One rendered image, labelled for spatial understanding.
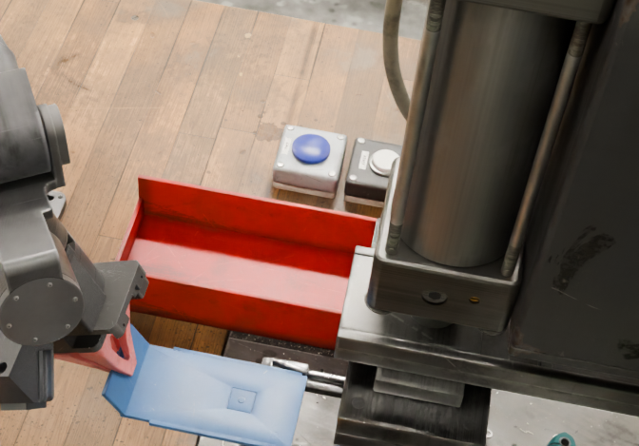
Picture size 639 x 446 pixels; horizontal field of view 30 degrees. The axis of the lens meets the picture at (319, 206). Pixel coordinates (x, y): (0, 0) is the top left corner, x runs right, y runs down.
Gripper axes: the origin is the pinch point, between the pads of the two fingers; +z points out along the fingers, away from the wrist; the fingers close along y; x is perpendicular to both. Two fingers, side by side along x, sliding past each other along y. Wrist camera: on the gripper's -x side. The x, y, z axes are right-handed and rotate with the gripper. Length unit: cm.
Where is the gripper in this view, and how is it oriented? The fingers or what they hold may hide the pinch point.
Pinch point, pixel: (125, 363)
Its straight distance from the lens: 99.2
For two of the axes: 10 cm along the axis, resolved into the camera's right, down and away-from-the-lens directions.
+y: 9.1, -0.8, -4.0
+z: 3.5, 6.5, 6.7
